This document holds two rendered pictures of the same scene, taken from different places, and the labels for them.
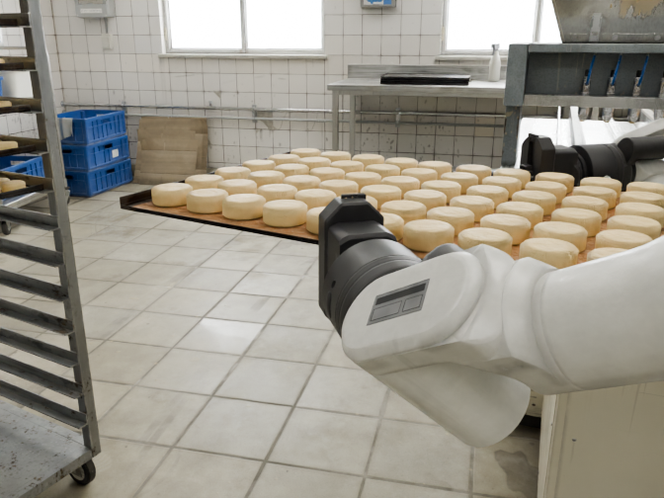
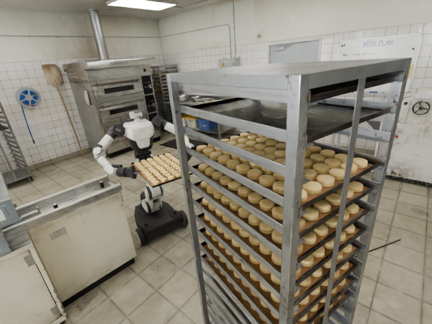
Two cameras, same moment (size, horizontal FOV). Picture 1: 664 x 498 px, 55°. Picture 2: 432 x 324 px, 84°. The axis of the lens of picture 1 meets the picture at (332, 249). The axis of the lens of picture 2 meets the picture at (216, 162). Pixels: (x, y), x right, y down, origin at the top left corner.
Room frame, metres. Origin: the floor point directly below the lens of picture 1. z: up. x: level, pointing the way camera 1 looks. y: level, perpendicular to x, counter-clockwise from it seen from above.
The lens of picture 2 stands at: (2.27, 1.26, 1.86)
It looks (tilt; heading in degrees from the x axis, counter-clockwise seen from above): 23 degrees down; 208
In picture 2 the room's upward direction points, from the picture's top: 5 degrees counter-clockwise
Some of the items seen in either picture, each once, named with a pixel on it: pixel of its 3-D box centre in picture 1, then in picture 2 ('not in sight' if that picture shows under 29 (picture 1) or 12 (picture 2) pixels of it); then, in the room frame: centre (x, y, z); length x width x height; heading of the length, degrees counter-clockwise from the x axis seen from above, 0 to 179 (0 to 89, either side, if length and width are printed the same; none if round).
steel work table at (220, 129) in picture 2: not in sight; (199, 116); (-3.13, -2.03, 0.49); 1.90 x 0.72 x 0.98; 77
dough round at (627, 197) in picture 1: (642, 204); not in sight; (0.73, -0.37, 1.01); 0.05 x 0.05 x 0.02
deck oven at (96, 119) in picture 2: not in sight; (121, 106); (-1.82, -3.38, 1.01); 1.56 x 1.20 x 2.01; 167
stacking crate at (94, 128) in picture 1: (84, 126); not in sight; (5.13, 1.99, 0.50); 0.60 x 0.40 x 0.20; 169
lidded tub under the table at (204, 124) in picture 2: not in sight; (208, 122); (-3.06, -1.74, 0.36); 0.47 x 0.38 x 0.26; 169
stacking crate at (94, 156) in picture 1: (87, 151); not in sight; (5.13, 1.99, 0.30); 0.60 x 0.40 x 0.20; 167
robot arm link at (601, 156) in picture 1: (564, 175); (128, 171); (0.94, -0.35, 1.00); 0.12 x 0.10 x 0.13; 105
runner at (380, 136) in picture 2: not in sight; (302, 121); (1.25, 1.12, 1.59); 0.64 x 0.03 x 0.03; 60
